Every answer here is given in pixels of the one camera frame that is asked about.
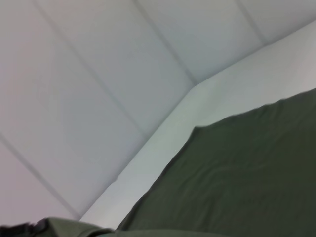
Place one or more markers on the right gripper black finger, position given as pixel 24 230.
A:
pixel 19 230

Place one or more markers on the dark green FREE t-shirt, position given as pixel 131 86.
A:
pixel 234 172

